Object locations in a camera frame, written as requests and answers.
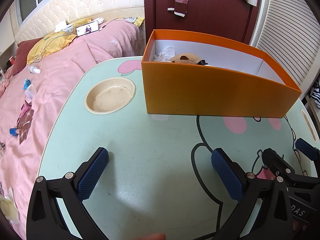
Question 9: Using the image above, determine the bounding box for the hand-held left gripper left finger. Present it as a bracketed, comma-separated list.
[26, 147, 109, 240]

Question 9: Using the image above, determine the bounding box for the striped cloth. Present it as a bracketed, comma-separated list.
[310, 80, 320, 105]

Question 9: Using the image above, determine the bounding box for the white cable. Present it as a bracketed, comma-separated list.
[29, 33, 66, 67]

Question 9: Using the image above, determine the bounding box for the green cartoon desktop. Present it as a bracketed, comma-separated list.
[37, 56, 320, 240]

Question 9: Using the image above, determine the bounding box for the brown snowflake packet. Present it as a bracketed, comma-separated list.
[16, 109, 34, 144]

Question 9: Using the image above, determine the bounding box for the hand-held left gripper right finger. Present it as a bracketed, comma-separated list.
[211, 148, 294, 240]

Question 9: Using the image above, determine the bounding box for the yellow pillow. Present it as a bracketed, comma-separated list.
[26, 31, 78, 65]

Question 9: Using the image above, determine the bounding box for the white tissue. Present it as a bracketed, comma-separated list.
[0, 187, 20, 224]

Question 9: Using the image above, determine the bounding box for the smartphone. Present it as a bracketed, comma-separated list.
[76, 21, 99, 37]

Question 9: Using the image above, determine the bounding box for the dark red pillow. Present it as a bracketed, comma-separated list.
[11, 37, 44, 77]

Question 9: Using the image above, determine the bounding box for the dark red wardrobe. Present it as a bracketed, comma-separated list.
[144, 0, 263, 55]

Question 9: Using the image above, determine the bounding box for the orange cardboard box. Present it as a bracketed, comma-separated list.
[141, 29, 302, 118]

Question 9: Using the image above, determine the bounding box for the white charger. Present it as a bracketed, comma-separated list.
[54, 20, 75, 33]

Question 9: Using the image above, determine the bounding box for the white crumpled cloth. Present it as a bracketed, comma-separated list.
[154, 46, 177, 62]

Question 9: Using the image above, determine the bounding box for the person's left hand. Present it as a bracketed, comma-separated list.
[135, 233, 167, 240]

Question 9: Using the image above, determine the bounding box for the pink blanket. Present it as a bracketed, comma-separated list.
[0, 19, 145, 240]

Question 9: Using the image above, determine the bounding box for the brown plush toy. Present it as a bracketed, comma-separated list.
[169, 53, 200, 65]

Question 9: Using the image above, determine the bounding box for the cream quilted headboard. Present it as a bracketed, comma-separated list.
[14, 0, 145, 47]

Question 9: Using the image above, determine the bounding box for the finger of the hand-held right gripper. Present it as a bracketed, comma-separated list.
[256, 148, 296, 181]
[295, 138, 320, 161]

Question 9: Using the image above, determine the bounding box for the white louvered door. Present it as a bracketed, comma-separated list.
[250, 0, 320, 100]

